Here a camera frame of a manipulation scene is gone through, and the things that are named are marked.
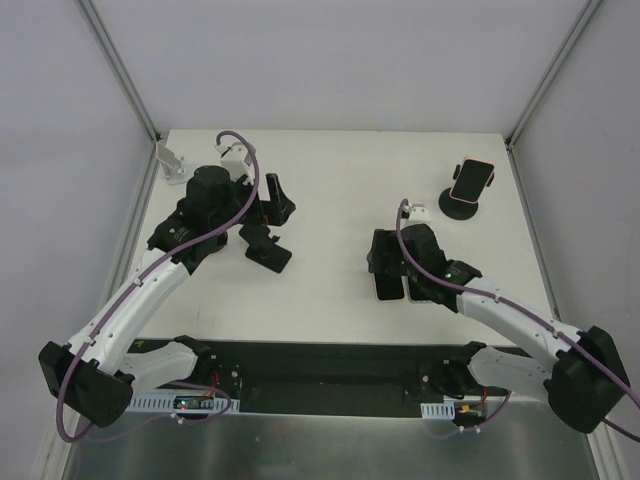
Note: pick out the white-cased phone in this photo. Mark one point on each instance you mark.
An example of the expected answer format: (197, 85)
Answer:
(388, 288)

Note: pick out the left aluminium frame post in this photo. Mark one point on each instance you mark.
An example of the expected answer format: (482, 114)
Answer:
(106, 44)

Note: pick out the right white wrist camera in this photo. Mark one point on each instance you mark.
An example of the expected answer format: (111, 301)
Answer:
(414, 214)

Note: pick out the pink-cased phone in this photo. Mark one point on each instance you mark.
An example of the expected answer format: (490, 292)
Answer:
(471, 177)

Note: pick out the left white cable duct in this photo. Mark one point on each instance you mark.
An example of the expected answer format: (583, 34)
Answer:
(182, 404)

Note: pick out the right white cable duct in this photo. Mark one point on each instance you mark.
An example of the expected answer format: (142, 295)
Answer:
(438, 411)

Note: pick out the white cable duct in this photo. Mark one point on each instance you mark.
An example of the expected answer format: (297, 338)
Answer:
(438, 411)
(182, 404)

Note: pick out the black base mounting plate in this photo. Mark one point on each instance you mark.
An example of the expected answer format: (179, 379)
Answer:
(358, 380)

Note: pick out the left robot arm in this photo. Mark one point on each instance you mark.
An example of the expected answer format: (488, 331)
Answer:
(94, 373)

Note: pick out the right aluminium frame post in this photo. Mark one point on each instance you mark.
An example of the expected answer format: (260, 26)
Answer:
(576, 32)

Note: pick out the silver folding phone stand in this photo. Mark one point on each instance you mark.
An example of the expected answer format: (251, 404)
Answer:
(176, 169)

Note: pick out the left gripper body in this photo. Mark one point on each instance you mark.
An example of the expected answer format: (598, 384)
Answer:
(258, 215)

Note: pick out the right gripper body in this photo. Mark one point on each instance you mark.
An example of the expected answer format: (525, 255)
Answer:
(392, 257)

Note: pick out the clear-cased phone on table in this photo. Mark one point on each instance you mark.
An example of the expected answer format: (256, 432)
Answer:
(416, 294)

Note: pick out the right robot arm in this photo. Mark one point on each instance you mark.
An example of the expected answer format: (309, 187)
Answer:
(578, 374)

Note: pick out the black phone stand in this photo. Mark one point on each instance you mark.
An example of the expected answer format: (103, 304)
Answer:
(263, 249)

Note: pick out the black round-base phone mount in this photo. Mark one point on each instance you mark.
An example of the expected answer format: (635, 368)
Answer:
(454, 209)

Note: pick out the aluminium frame post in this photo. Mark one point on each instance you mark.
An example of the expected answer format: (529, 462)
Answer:
(106, 44)
(576, 32)

